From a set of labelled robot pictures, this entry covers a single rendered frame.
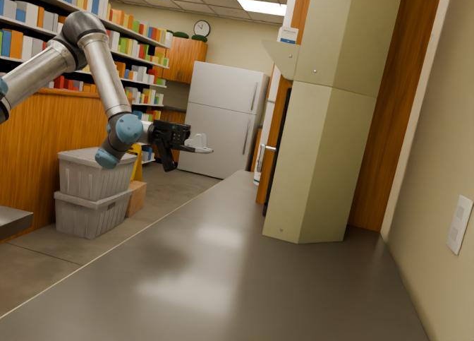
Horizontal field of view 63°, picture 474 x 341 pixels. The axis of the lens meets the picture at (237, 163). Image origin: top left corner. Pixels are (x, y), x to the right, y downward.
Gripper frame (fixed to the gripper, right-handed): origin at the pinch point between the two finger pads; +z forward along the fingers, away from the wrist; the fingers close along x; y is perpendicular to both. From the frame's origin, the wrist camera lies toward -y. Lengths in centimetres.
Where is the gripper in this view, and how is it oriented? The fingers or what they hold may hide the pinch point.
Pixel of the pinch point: (208, 152)
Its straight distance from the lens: 125.5
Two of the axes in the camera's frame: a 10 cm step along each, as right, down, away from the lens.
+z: 9.6, 2.1, -1.9
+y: 1.8, -9.7, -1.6
